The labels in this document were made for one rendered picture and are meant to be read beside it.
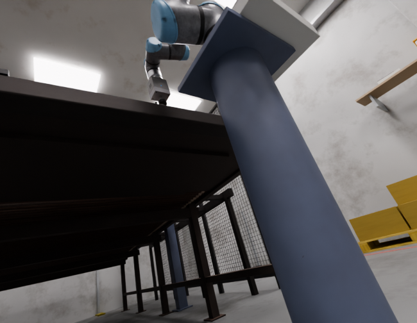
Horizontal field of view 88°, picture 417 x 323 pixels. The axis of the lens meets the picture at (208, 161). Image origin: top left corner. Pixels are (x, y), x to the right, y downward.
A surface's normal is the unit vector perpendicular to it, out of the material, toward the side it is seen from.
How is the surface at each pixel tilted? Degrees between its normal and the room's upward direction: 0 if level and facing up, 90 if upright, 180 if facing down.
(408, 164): 90
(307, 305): 90
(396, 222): 90
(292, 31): 180
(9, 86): 90
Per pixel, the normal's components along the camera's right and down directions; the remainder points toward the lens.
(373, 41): -0.81, -0.05
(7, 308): 0.53, -0.48
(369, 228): -0.66, -0.17
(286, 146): 0.03, -0.44
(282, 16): 0.24, 0.88
